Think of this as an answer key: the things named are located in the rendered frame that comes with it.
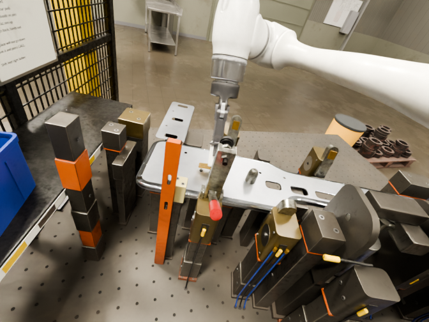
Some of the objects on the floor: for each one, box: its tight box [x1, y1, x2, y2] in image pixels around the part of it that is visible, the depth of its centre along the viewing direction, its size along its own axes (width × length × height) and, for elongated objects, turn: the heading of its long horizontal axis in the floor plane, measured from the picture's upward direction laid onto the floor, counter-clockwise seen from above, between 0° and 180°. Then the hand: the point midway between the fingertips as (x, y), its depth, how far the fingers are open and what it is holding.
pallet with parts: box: [352, 124, 416, 169], centre depth 313 cm, size 76×109×39 cm
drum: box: [325, 114, 367, 146], centre depth 265 cm, size 36×36×57 cm
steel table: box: [145, 0, 183, 56], centre depth 498 cm, size 64×172×87 cm, turn 1°
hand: (214, 154), depth 65 cm, fingers closed, pressing on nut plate
